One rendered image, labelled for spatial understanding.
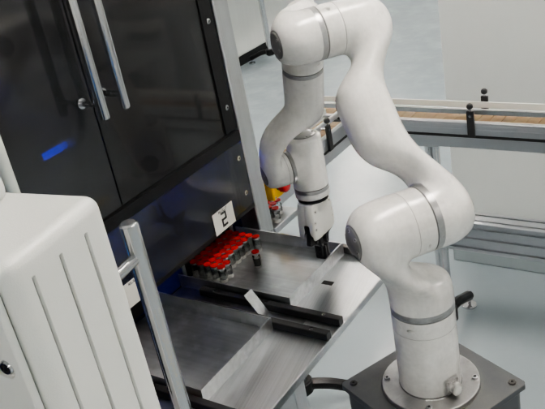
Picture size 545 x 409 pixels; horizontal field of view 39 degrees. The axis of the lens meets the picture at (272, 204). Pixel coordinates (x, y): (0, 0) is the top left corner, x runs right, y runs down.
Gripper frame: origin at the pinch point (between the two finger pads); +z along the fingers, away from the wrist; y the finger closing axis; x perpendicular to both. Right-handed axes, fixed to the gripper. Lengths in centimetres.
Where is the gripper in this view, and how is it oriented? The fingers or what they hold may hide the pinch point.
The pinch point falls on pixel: (322, 250)
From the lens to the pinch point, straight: 194.7
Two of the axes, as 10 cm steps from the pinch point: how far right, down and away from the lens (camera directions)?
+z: 1.8, 8.8, 4.4
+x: 8.3, 1.1, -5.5
